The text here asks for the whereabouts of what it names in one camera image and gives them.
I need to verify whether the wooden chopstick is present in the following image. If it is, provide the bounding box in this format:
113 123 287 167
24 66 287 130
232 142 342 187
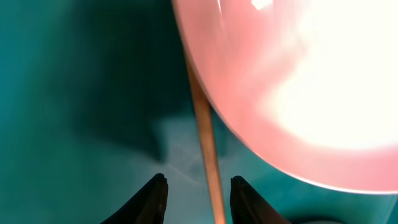
185 57 227 224

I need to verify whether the teal serving tray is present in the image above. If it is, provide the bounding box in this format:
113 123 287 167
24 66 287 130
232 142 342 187
0 0 398 224

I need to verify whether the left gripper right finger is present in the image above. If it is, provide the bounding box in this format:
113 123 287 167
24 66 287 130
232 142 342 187
230 175 290 224

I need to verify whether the large white plate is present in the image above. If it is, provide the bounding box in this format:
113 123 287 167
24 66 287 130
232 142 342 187
173 0 397 194

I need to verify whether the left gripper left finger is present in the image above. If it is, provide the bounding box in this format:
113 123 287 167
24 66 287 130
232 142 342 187
101 173 169 224

